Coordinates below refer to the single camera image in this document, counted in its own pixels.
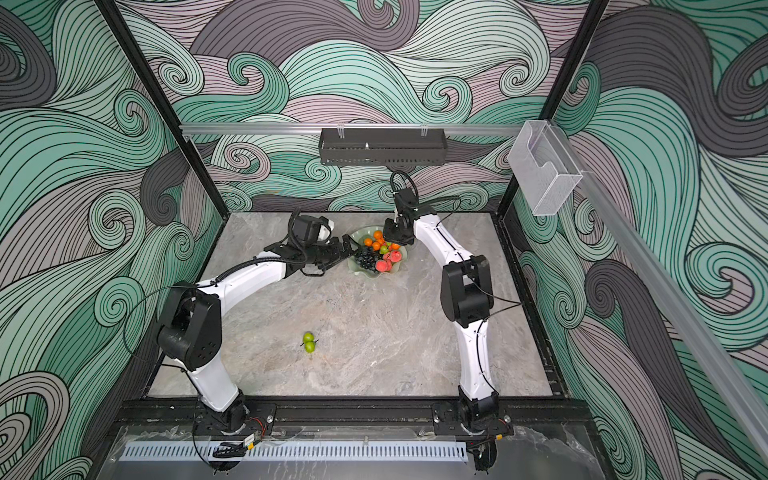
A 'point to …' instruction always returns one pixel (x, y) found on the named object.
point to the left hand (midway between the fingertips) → (355, 250)
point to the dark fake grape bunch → (367, 258)
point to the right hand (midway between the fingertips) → (388, 236)
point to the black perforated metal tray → (382, 146)
